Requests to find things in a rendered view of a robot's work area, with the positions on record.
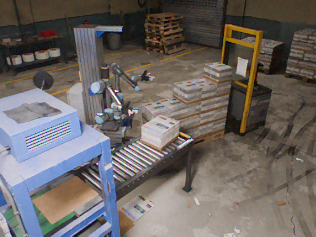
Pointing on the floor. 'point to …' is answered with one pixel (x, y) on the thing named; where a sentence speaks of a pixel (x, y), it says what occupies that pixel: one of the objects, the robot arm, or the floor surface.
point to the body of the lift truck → (262, 102)
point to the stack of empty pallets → (162, 24)
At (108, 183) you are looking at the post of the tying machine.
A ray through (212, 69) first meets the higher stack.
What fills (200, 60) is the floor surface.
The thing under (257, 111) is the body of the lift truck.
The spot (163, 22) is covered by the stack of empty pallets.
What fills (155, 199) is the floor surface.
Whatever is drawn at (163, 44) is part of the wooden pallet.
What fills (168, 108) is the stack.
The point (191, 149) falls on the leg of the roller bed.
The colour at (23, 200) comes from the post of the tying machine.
